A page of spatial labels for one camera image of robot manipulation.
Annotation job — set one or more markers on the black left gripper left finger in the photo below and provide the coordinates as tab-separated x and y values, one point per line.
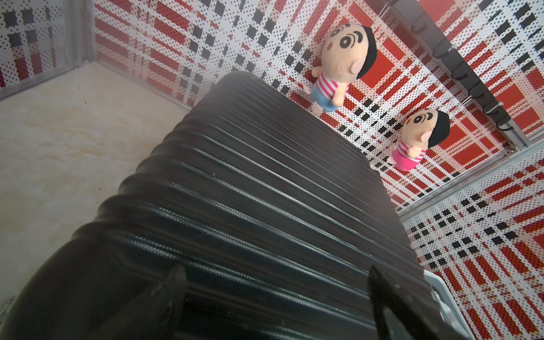
154	314

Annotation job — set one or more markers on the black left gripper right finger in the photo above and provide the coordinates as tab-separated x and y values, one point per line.
399	314

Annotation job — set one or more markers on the black ribbed hard-shell suitcase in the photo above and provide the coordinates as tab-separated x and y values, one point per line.
275	217

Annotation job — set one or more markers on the plush doll pink outfit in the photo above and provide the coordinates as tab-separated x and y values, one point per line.
423	130

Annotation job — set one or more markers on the plush doll blue shorts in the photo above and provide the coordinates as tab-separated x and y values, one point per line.
348	54

